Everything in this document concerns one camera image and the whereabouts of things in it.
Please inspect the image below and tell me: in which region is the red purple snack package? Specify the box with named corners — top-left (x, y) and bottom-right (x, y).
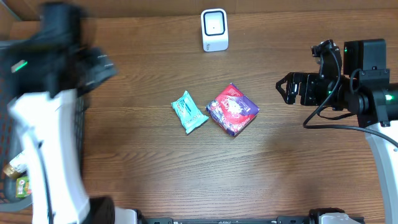
top-left (206, 83), bottom-right (260, 136)

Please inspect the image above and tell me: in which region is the teal wet wipes pack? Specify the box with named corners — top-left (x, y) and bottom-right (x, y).
top-left (171, 90), bottom-right (209, 134)

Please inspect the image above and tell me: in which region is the white tube gold cap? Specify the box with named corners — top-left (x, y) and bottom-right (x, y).
top-left (2, 151), bottom-right (27, 179)

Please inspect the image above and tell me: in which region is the green noodle snack pack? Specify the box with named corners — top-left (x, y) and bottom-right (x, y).
top-left (16, 176), bottom-right (32, 198)

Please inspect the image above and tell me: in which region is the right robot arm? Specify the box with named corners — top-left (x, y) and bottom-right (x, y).
top-left (275, 39), bottom-right (397, 223)

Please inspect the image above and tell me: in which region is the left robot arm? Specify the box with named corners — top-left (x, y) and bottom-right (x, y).
top-left (1, 2), bottom-right (139, 223)

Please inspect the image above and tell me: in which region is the white barcode scanner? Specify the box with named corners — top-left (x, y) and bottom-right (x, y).
top-left (201, 8), bottom-right (229, 52)

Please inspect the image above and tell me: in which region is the grey plastic basket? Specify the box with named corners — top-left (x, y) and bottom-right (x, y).
top-left (0, 40), bottom-right (88, 213)

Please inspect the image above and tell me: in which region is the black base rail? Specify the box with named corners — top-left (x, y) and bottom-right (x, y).
top-left (137, 215), bottom-right (319, 224)

